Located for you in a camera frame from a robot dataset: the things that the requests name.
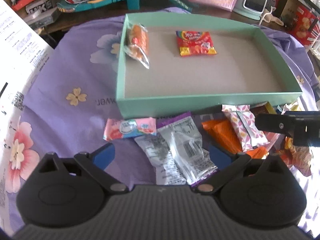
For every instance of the pink blue candy packet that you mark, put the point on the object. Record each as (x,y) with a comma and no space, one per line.
(130,128)

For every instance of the silver purple snack packet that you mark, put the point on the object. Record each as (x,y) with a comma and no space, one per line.
(176,152)

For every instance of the teal cardboard tray box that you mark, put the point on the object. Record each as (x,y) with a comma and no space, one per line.
(247,68)

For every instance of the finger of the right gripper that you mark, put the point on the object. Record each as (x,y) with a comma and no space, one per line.
(274,123)

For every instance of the red cookie box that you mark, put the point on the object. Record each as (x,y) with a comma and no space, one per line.
(305,26)

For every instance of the pink floral snack packet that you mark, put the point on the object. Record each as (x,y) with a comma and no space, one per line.
(243,123)

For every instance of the teal toy track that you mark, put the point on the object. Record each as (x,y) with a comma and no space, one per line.
(63,6)

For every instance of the white printed paper sheet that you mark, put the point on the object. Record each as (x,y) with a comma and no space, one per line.
(23,55)

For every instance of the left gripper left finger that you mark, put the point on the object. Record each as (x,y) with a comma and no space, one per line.
(93,165)

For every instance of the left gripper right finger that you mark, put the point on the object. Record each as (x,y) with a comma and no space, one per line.
(229,166)

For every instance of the orange clear snack bag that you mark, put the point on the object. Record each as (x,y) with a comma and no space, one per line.
(137,44)

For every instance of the orange snack packet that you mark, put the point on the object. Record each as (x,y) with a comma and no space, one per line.
(223,133)

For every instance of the red rainbow candy packet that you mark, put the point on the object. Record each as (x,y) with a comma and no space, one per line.
(191,43)

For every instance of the purple floral cloth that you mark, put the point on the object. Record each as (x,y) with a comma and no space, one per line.
(87,58)

